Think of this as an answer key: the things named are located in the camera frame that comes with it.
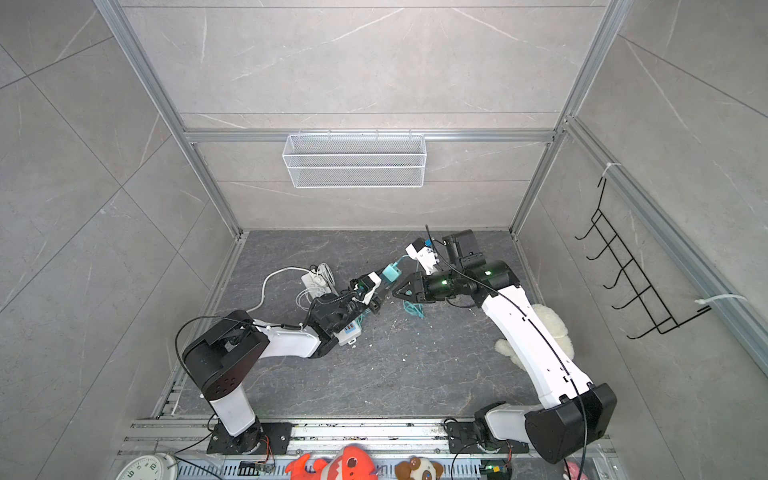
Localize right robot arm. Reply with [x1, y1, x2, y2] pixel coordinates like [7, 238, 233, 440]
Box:
[392, 230, 617, 464]

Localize white round clock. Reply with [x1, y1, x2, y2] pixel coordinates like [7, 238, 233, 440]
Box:
[116, 453, 178, 480]

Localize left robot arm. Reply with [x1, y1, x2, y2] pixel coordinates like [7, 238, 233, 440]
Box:
[176, 288, 386, 451]

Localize brown white plush dog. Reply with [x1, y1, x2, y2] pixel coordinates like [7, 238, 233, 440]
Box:
[395, 457, 445, 480]

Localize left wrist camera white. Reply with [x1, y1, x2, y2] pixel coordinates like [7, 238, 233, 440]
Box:
[350, 272, 382, 305]

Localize white plush seal toy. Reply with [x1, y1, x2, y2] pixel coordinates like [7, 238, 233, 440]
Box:
[494, 304, 575, 370]

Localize white wire mesh basket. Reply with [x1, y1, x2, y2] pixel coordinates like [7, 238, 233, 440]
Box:
[282, 133, 428, 189]

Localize black wall hook rack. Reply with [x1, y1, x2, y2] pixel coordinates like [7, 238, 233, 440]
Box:
[574, 178, 712, 340]

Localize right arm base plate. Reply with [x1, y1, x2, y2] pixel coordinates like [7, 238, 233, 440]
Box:
[442, 417, 530, 455]

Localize teal coiled cable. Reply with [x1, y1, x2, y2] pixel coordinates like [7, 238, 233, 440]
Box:
[395, 254, 430, 320]

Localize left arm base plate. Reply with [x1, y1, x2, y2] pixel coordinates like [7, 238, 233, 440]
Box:
[206, 422, 293, 455]

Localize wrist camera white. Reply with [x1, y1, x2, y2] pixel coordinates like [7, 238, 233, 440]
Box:
[350, 272, 382, 305]
[405, 237, 439, 275]

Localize red plush lobster toy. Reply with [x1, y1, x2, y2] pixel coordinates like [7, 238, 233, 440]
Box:
[285, 445, 378, 480]

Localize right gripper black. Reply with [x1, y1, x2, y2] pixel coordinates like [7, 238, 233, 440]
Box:
[393, 268, 465, 304]

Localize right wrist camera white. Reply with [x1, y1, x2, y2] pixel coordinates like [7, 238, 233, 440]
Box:
[405, 237, 439, 275]

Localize white power strip colourful sockets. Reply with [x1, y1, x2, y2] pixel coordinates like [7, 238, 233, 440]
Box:
[303, 289, 367, 358]

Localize teal charger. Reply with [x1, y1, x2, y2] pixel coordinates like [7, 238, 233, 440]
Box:
[382, 263, 402, 283]

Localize pink plush toy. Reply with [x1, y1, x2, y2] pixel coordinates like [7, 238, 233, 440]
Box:
[562, 460, 589, 480]

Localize white coiled USB cable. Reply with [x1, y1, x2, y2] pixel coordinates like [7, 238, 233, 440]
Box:
[296, 262, 340, 307]

